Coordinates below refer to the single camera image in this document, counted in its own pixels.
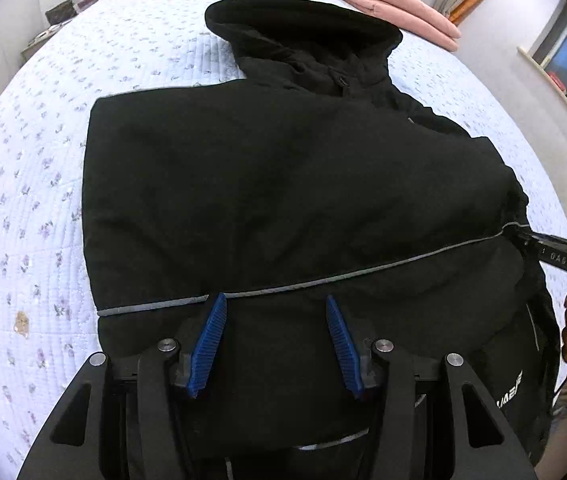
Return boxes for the bed with floral sheet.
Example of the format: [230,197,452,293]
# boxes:
[0,0,567,480]

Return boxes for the folded pink blanket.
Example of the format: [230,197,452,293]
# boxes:
[322,0,463,52]

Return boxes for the grey nightstand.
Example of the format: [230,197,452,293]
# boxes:
[18,20,80,66]

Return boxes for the small dark patterned bag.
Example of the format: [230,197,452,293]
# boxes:
[44,2,75,26]

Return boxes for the black hooded jacket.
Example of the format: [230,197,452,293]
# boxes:
[81,0,561,480]

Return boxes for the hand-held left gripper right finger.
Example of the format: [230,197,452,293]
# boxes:
[324,294,539,480]

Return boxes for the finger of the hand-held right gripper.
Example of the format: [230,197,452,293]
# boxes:
[506,227,567,273]

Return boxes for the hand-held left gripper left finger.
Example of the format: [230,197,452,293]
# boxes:
[16,292,229,480]

